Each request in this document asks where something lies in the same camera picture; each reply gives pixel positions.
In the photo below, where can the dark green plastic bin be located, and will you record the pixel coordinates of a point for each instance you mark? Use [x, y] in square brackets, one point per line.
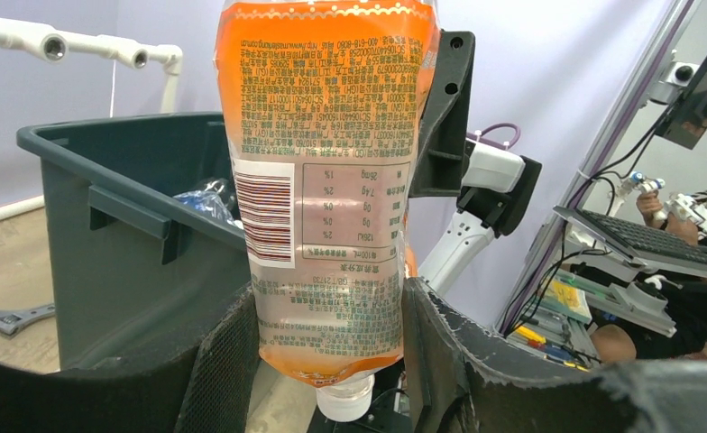
[129, 262]

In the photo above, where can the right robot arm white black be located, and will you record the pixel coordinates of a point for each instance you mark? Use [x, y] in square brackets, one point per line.
[491, 185]

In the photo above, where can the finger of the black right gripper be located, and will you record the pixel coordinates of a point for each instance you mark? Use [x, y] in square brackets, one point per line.
[443, 125]

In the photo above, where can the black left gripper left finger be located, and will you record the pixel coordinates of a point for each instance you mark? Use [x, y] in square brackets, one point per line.
[197, 377]

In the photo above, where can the seated person operator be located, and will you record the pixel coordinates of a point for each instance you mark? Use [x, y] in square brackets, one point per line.
[618, 340]

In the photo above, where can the aluminium frame post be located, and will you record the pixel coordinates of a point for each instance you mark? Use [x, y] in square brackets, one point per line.
[631, 96]

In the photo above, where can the black keyboard on stand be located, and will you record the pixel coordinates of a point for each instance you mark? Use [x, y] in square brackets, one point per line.
[637, 245]

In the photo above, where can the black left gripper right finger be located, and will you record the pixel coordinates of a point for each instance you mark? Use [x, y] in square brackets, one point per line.
[464, 378]

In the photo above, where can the black monitor screen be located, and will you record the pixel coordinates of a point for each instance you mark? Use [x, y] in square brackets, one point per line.
[685, 121]

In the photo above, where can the orange label bottle corner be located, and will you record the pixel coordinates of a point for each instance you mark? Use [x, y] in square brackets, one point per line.
[322, 102]

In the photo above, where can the clear crushed bottle back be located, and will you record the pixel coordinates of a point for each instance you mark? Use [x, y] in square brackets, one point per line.
[214, 197]

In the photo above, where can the white PVC pipe frame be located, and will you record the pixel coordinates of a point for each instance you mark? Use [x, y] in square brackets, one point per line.
[50, 75]

